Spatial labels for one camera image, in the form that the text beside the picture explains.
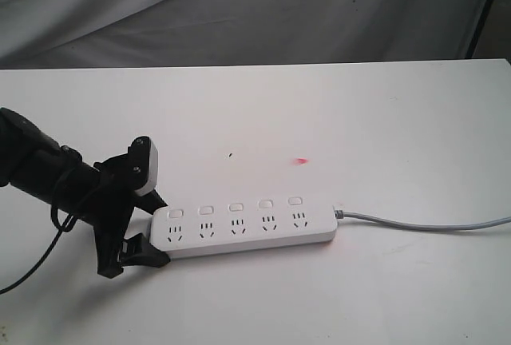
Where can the black tripod stand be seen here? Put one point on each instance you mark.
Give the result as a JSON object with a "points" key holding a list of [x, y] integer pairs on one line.
{"points": [[478, 29]]}

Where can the white five-outlet power strip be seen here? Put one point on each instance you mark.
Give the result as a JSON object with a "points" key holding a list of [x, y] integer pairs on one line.
{"points": [[205, 228]]}

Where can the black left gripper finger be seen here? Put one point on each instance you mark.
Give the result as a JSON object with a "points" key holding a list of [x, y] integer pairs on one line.
{"points": [[150, 202], [138, 251]]}

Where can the grey backdrop cloth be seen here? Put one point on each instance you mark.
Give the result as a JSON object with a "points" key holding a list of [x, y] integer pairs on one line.
{"points": [[50, 34]]}

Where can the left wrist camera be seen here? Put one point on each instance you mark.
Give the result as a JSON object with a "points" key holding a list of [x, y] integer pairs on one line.
{"points": [[142, 161]]}

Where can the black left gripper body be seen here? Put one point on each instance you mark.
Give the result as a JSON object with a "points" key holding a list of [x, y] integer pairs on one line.
{"points": [[110, 212]]}

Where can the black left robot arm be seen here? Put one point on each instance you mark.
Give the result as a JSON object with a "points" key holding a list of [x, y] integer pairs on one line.
{"points": [[36, 164]]}

